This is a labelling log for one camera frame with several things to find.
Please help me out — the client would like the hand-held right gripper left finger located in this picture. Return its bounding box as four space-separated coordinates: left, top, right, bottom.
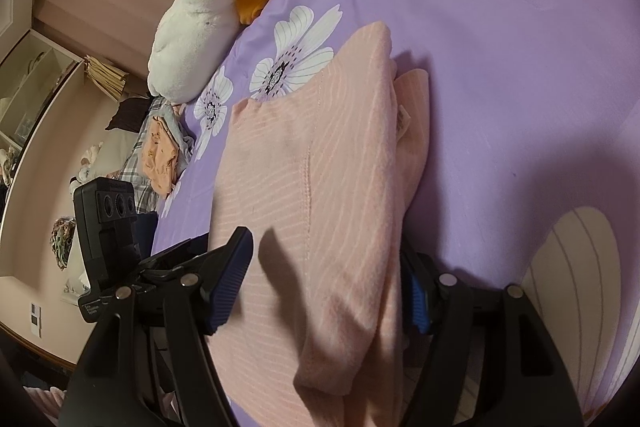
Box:
60 227 254 427

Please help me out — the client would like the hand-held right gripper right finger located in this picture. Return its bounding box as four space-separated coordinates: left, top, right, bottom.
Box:
400 239 585 427

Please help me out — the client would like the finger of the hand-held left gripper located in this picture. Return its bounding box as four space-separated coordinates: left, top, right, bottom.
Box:
135 234 214 286

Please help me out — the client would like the pink knit sweater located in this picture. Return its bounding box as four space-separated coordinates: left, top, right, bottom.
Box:
202 21 431 427

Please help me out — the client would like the floral ornament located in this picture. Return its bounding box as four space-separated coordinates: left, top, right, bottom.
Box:
50 217 78 270

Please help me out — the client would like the plaid cloth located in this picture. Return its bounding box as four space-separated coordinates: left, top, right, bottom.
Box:
117 99 161 212

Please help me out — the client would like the orange printed cloth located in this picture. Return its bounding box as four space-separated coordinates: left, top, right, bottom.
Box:
141 114 181 198

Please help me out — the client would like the grey cloth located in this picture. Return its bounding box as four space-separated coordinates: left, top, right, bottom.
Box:
150 97 196 172

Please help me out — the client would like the dark brown cloth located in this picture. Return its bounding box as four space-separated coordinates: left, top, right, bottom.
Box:
105 96 153 132

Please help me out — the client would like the yellow pleated cloth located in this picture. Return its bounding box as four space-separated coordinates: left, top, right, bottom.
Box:
82 54 131 100

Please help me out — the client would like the white shelf cabinet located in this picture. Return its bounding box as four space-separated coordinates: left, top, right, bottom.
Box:
0 29 83 148

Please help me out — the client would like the white duck plush toy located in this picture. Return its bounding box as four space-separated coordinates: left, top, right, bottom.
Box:
147 0 343 102

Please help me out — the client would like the purple floral blanket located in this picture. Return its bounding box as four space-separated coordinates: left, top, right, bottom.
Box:
150 0 640 427

